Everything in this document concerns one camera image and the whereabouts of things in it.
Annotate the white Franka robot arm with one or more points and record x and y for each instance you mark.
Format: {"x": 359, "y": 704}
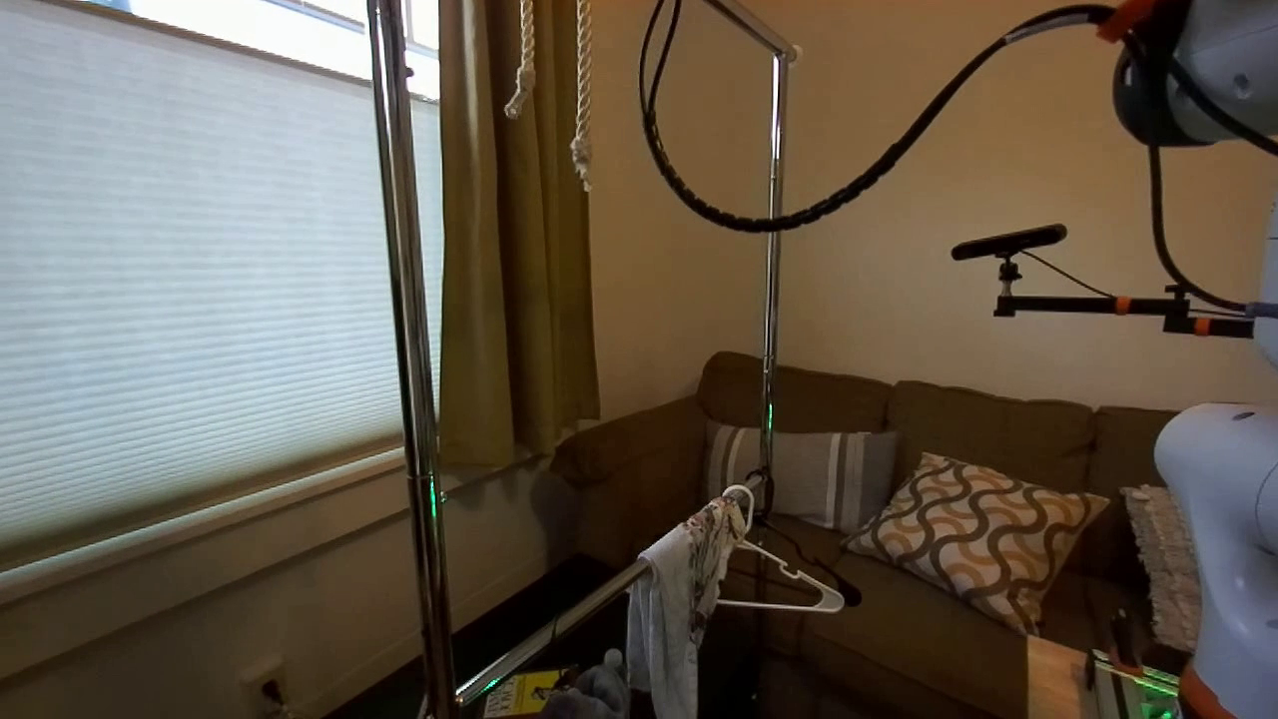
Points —
{"x": 1240, "y": 531}

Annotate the chrome rack vertical pole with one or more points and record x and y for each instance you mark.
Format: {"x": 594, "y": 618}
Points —
{"x": 773, "y": 292}
{"x": 404, "y": 265}

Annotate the olive green curtain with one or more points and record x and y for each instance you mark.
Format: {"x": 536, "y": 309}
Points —
{"x": 514, "y": 265}

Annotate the grey white striped pillow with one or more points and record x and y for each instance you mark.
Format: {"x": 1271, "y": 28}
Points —
{"x": 833, "y": 474}

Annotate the floral white cloth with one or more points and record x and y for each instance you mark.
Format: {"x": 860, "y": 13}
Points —
{"x": 662, "y": 611}

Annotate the white plastic clothes hanger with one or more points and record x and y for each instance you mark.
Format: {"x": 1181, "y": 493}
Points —
{"x": 799, "y": 599}

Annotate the grey crumpled cloth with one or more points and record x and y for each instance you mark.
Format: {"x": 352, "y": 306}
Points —
{"x": 594, "y": 690}

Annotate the yellow item on floor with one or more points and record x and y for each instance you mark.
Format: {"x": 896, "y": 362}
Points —
{"x": 525, "y": 692}

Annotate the brown fabric sofa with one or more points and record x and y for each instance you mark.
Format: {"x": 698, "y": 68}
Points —
{"x": 983, "y": 425}

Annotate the brown wave pattern pillow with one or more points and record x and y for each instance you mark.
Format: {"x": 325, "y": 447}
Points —
{"x": 980, "y": 531}

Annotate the black boom with orange clamps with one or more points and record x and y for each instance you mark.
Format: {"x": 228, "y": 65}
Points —
{"x": 1093, "y": 306}

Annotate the white cellular window blind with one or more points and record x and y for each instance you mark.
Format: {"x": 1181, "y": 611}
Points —
{"x": 184, "y": 265}

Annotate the beige box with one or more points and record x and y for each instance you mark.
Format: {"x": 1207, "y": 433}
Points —
{"x": 1060, "y": 679}

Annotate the white textured pillow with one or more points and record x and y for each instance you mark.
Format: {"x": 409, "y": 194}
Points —
{"x": 1172, "y": 566}

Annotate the chrome rack low rail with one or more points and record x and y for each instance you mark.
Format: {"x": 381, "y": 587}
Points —
{"x": 561, "y": 633}

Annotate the chrome rack high rail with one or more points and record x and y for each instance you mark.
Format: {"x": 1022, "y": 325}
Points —
{"x": 759, "y": 25}

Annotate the black stereo camera bar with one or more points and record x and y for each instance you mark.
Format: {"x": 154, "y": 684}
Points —
{"x": 1007, "y": 240}

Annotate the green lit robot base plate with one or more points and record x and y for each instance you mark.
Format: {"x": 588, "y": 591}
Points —
{"x": 1140, "y": 675}

